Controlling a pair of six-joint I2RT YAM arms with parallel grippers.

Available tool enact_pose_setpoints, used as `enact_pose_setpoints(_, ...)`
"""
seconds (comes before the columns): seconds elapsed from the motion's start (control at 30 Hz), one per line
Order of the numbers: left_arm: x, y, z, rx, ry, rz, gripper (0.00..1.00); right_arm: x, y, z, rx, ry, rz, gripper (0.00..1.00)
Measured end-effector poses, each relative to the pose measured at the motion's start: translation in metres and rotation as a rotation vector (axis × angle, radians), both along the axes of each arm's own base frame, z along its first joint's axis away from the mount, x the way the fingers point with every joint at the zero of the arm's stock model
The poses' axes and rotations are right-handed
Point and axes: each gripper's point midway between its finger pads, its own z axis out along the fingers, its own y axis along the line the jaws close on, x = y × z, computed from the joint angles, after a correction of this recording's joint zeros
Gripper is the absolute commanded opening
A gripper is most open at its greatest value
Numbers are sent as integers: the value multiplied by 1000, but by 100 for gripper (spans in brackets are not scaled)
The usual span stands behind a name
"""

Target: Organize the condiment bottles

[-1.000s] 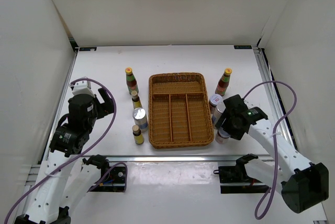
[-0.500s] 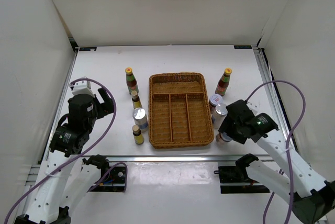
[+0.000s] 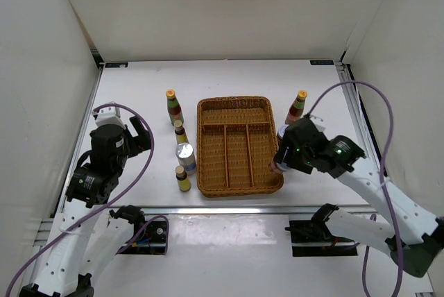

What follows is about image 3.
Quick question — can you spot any green label sauce bottle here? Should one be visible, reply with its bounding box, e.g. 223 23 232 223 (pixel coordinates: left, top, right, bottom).
166 89 184 125

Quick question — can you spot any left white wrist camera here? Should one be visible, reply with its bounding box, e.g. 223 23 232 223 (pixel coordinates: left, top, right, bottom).
92 106 124 128

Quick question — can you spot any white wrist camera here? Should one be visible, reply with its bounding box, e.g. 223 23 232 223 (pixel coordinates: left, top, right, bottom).
92 106 124 128
310 114 324 126

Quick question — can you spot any red label sauce bottle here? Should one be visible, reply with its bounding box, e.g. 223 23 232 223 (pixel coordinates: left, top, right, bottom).
285 90 308 125

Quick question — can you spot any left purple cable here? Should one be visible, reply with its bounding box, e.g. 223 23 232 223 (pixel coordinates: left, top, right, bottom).
5 103 170 297

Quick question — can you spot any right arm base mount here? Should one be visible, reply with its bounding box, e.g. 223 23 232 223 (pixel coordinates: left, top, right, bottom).
285 203 358 257

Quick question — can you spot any woven wicker divided basket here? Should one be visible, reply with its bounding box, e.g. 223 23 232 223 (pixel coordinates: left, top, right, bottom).
196 96 284 198

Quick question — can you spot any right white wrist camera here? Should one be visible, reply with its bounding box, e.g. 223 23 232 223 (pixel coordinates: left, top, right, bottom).
310 114 324 126

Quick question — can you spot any right blue table label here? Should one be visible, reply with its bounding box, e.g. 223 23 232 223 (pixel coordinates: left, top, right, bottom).
310 60 334 66

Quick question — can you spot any small brown cork bottle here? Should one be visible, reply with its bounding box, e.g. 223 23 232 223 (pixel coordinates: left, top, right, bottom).
173 120 189 144

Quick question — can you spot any front aluminium rail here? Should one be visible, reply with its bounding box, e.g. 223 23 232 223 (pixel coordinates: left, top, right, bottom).
37 205 379 215

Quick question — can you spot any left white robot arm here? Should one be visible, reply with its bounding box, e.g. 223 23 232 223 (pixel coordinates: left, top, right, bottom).
19 113 153 296

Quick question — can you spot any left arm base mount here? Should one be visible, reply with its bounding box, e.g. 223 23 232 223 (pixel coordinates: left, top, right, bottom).
109 205 169 255

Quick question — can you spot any small yellow cork bottle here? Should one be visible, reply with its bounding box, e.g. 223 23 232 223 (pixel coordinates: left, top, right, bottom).
175 165 191 192

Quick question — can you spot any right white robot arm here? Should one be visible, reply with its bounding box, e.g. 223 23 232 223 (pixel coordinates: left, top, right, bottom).
273 117 443 278

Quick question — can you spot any silver lid blue can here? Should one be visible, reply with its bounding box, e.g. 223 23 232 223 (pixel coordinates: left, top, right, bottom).
176 142 196 175

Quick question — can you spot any left blue table label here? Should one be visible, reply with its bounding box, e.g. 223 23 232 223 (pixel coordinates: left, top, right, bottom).
104 62 128 69

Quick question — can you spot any brown jar white lid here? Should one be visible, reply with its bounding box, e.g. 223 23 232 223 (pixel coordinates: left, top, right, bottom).
277 124 289 144
270 161 290 175

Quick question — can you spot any blue table label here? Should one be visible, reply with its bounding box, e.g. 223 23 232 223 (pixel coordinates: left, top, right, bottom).
104 62 128 69
310 60 334 66

